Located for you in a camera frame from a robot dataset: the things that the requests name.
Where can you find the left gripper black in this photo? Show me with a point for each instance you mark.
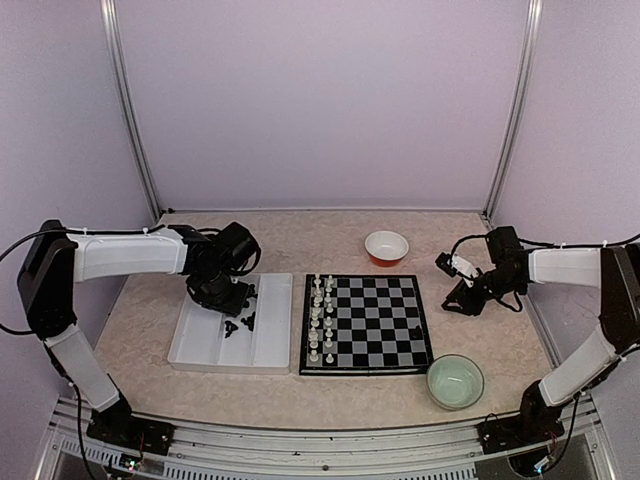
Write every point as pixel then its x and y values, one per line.
pixel 234 306

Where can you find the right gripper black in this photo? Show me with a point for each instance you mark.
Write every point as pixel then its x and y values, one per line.
pixel 472 306

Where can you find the white plastic compartment tray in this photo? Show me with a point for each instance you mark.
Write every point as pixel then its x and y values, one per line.
pixel 257 341

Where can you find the black white chessboard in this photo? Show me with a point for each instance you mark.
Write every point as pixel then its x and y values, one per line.
pixel 373 316

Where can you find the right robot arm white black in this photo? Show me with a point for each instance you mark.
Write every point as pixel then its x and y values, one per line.
pixel 584 297

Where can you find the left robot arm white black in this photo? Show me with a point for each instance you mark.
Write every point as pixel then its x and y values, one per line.
pixel 71 277

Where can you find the black chess pieces heap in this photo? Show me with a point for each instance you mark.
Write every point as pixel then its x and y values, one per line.
pixel 232 325

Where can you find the green glass bowl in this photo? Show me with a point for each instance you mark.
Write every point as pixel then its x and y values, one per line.
pixel 455 382

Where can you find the red white bowl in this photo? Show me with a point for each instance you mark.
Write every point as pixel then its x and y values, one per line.
pixel 386 248

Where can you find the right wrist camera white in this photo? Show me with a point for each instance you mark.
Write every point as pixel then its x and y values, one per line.
pixel 454 265

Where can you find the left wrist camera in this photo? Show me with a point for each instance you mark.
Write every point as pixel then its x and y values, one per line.
pixel 238 244

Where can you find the left aluminium frame post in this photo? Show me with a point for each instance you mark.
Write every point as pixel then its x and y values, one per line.
pixel 116 51

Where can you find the aluminium frame post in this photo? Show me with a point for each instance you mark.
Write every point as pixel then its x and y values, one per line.
pixel 116 51
pixel 517 107

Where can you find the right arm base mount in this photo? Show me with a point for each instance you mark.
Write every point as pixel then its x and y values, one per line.
pixel 499 434

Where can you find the front aluminium rail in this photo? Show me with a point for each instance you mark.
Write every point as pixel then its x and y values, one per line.
pixel 201 450

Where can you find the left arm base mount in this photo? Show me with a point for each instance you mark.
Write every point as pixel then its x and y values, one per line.
pixel 131 432

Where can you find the right aluminium frame post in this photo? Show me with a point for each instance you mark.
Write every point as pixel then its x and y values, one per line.
pixel 517 107

